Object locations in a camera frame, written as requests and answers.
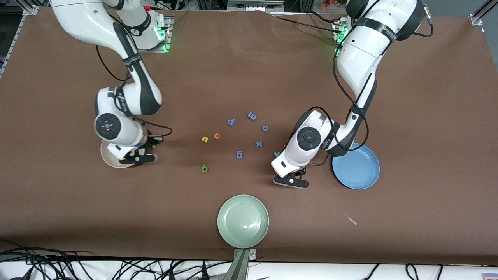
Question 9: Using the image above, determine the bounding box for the beige round plate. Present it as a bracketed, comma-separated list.
[100, 139, 137, 168]

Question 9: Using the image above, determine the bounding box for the light green round plate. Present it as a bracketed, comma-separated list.
[217, 194, 270, 249]

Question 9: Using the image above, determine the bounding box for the blue round plate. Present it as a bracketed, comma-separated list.
[332, 142, 381, 190]

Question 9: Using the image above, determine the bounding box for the brown table cover sheet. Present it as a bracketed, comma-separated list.
[0, 6, 498, 267]

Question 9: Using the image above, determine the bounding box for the grey metal camera post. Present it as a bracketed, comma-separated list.
[233, 249, 256, 280]

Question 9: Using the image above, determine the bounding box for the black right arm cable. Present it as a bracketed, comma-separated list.
[95, 16, 174, 137]

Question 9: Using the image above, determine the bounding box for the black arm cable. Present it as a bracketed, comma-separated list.
[309, 6, 434, 156]
[95, 16, 174, 137]

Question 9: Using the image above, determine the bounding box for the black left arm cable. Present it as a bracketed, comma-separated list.
[309, 6, 434, 156]

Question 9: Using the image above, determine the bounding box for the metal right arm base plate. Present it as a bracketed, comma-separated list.
[145, 15, 174, 53]

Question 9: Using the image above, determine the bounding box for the black cable behind table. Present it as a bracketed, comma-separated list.
[268, 12, 340, 35]

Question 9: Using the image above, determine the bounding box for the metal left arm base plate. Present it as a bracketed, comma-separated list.
[333, 17, 352, 58]

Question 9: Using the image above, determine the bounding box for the dark background frame rack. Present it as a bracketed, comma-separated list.
[196, 0, 312, 13]

